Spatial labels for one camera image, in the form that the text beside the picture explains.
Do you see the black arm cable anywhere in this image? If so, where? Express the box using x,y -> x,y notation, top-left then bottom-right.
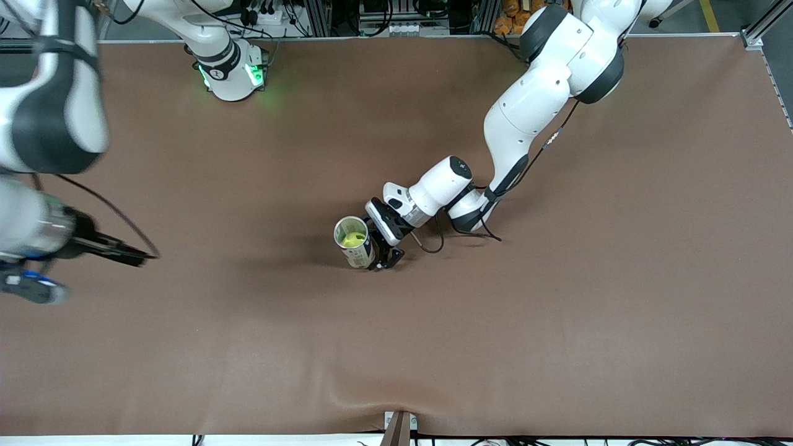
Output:
409,99 -> 582,255
28,173 -> 160,258

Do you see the grey chair leg with castor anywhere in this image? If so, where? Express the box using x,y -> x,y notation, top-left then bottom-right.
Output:
647,0 -> 694,28

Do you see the yellow floor tape strip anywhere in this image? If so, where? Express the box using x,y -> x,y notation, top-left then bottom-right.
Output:
699,0 -> 722,33

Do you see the brown table mat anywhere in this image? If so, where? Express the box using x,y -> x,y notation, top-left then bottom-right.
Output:
0,34 -> 793,437

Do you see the orange packaged items pile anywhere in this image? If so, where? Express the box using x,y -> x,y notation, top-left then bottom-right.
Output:
493,0 -> 546,36

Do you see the camera post with metal bracket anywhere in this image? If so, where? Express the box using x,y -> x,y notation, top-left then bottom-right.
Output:
380,410 -> 420,446

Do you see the white power strip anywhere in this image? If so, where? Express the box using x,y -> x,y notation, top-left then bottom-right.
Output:
239,3 -> 286,27

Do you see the metal equipment rack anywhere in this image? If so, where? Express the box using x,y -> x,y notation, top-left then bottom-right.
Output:
356,0 -> 456,37

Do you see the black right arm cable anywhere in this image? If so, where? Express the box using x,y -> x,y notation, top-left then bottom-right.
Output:
28,173 -> 160,258

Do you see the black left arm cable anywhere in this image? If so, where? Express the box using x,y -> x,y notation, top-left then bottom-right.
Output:
409,99 -> 582,255

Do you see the aluminium frame upright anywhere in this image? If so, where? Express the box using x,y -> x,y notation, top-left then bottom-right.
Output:
468,0 -> 499,35
304,0 -> 335,38

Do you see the clear tennis ball can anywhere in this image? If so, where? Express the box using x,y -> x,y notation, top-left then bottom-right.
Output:
333,216 -> 379,269

